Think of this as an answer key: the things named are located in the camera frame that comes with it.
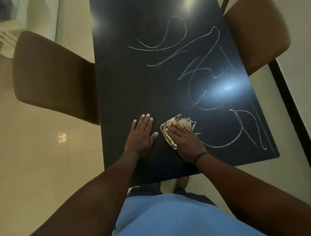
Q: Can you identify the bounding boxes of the person's right hand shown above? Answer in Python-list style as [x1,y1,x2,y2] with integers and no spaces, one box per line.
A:
[165,121,209,165]

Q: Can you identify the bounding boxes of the person's left hand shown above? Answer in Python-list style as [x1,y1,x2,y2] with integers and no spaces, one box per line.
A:
[124,113,159,160]

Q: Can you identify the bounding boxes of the striped fringed cloth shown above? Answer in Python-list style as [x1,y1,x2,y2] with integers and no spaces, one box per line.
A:
[159,113,201,150]

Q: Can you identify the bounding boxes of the tan moulded chair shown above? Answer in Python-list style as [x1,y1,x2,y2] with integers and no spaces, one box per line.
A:
[12,30,101,126]
[220,0,291,76]

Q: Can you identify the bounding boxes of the person's left forearm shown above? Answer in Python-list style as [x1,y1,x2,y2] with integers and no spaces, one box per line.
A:
[30,152,140,236]

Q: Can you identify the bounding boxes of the person's right forearm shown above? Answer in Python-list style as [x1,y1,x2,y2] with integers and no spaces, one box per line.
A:
[196,153,311,236]

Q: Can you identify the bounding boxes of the person's right foot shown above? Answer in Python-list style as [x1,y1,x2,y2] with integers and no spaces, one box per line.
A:
[174,175,190,191]

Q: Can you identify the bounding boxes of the person's dark trousers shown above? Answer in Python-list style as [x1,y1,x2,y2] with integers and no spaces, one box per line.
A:
[127,181,218,207]

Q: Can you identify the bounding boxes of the person's blue shirt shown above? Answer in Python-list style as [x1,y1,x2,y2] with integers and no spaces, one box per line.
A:
[113,193,268,236]

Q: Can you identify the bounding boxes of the black wristband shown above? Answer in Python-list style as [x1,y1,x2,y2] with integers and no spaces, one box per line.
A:
[194,152,209,166]

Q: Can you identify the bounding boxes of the black chalk-marked table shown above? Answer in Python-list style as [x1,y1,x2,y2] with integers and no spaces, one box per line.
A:
[89,0,280,188]

